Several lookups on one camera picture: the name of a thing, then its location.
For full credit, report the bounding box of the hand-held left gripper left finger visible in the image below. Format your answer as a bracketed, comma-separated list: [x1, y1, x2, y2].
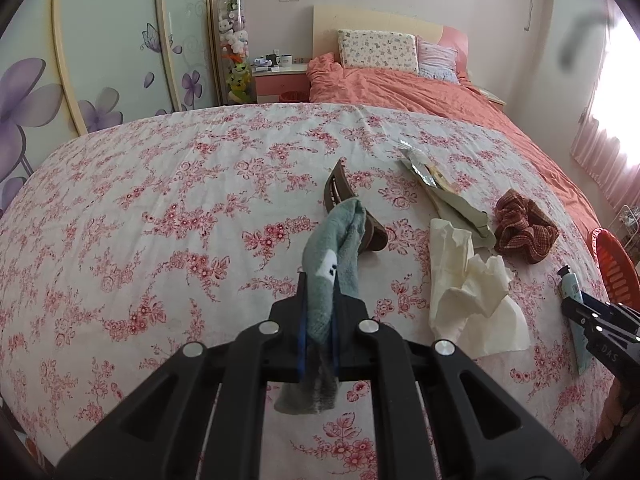
[55, 272, 308, 480]

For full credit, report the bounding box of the grey-green sock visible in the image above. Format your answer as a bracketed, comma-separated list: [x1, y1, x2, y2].
[274, 198, 368, 416]

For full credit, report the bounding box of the white crumpled tissue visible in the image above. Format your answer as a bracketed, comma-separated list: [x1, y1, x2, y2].
[429, 217, 531, 360]

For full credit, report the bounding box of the floral sliding-door wardrobe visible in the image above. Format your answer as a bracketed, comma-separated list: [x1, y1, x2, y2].
[0, 0, 226, 211]

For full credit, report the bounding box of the silver foil wrapper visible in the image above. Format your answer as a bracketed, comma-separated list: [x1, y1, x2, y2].
[398, 141, 458, 195]

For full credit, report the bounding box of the beige and pink headboard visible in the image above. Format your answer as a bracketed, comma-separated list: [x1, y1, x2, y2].
[312, 5, 471, 68]

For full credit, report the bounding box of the pale green paper wrapper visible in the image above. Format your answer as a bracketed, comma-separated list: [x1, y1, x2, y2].
[430, 190, 493, 251]

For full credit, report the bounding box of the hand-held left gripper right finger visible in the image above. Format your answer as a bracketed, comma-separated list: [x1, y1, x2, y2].
[332, 280, 586, 480]

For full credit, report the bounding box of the pink and white nightstand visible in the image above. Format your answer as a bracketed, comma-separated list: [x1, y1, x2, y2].
[472, 85, 507, 108]
[251, 62, 311, 103]

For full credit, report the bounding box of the floral print pillow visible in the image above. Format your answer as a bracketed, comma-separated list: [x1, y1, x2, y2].
[337, 29, 420, 75]

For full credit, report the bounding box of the pink striped pillow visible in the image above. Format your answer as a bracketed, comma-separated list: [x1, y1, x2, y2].
[416, 37, 460, 83]

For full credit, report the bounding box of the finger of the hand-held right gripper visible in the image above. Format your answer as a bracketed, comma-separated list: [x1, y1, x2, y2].
[582, 327, 640, 362]
[561, 297, 640, 335]

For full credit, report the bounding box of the clear tube of plush toys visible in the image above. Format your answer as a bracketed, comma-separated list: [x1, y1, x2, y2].
[216, 0, 253, 106]

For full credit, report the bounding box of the red plastic basket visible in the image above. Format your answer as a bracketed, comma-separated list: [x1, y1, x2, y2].
[590, 227, 640, 306]

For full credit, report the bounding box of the brown checked scrunchie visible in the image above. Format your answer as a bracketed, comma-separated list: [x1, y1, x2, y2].
[494, 189, 560, 265]

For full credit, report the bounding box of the pink curtain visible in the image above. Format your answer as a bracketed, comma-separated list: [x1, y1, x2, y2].
[570, 10, 640, 206]

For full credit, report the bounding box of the air conditioner pipe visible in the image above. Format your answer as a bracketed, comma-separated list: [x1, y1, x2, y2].
[522, 0, 553, 31]

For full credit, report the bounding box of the brown hair clip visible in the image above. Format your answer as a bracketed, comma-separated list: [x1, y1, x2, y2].
[322, 157, 388, 256]

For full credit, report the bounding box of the white wire rack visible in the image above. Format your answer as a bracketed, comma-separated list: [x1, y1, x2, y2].
[612, 205, 640, 241]

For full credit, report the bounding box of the pale teal tube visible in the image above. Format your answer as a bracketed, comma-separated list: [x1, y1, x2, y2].
[557, 266, 597, 376]

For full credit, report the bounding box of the salmon duvet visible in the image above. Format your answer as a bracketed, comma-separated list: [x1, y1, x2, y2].
[306, 52, 603, 241]

